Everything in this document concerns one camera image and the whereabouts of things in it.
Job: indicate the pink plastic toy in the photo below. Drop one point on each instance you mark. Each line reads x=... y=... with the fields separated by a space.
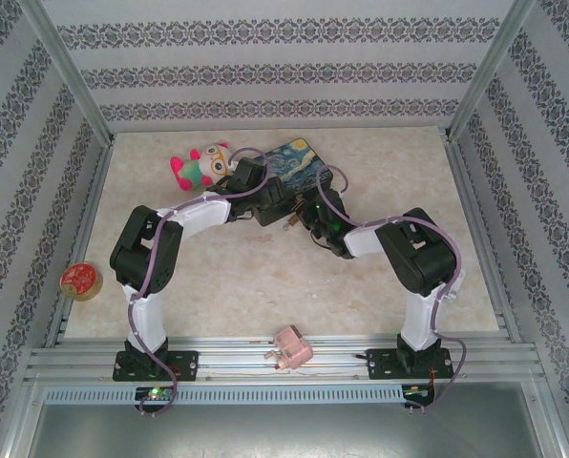
x=291 y=350

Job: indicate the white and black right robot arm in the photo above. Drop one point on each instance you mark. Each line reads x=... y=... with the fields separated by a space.
x=418 y=248

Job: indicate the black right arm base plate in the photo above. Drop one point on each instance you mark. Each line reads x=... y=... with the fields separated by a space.
x=385 y=365

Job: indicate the red and gold tape roll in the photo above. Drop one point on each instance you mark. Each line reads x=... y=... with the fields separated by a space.
x=79 y=280

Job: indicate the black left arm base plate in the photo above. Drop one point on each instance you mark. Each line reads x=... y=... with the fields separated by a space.
x=184 y=365

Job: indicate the starry night painted box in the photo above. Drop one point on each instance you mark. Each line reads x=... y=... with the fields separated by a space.
x=296 y=162

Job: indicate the aluminium mounting rail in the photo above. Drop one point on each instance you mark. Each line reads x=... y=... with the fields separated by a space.
x=246 y=355

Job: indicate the pink and white plush toy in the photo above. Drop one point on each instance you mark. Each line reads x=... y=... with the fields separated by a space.
x=198 y=167

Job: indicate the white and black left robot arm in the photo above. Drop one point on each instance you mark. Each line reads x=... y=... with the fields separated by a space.
x=198 y=217

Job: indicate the aluminium frame post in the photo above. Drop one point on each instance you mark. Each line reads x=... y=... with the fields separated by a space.
x=492 y=67
x=65 y=67

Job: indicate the small metal key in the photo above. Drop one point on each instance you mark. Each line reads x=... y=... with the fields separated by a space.
x=284 y=228

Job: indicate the small brass padlock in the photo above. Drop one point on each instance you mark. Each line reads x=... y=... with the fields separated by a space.
x=293 y=221

